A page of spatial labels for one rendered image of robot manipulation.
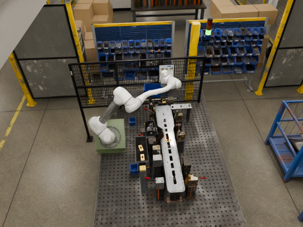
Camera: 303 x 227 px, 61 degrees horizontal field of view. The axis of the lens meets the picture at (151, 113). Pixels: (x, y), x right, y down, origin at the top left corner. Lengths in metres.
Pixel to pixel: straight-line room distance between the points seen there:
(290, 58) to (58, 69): 4.37
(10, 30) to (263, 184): 4.11
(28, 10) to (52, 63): 4.56
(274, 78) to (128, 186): 3.82
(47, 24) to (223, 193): 3.64
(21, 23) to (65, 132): 4.51
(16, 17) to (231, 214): 2.90
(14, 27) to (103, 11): 6.86
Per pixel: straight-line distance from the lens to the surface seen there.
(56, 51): 4.92
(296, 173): 4.43
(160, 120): 3.46
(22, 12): 0.51
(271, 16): 6.21
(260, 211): 4.07
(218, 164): 3.44
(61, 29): 4.69
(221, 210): 3.11
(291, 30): 5.31
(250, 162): 4.49
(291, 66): 5.80
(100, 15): 7.34
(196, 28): 3.56
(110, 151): 3.49
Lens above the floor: 3.41
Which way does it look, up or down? 43 degrees down
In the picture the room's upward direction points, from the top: 1 degrees counter-clockwise
